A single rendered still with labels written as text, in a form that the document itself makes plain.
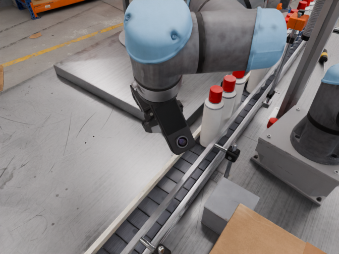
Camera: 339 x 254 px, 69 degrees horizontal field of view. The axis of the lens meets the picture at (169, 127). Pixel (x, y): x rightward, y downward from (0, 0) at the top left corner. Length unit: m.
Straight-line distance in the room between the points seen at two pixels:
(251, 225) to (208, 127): 0.37
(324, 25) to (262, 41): 0.51
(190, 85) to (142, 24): 0.73
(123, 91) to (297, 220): 0.70
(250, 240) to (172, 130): 0.21
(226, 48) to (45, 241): 0.61
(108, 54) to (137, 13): 0.94
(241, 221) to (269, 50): 0.23
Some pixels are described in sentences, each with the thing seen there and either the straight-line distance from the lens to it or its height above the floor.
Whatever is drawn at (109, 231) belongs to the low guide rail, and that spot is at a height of 0.92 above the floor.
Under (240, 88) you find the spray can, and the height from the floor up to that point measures 1.02.
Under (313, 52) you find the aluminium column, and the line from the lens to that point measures 0.85.
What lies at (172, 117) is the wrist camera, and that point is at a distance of 0.43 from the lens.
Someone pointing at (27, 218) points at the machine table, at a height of 0.83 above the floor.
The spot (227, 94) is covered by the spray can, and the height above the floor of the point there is 1.05.
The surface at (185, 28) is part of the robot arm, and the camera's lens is 0.27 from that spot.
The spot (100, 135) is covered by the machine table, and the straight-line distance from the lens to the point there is 0.88.
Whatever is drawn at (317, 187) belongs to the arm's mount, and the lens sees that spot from 0.76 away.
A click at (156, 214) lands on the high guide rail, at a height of 0.96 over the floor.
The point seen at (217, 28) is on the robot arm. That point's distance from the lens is 0.30.
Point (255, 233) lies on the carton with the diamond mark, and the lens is 0.38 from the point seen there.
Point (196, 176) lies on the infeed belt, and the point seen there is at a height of 0.88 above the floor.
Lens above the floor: 1.45
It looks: 46 degrees down
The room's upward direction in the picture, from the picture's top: straight up
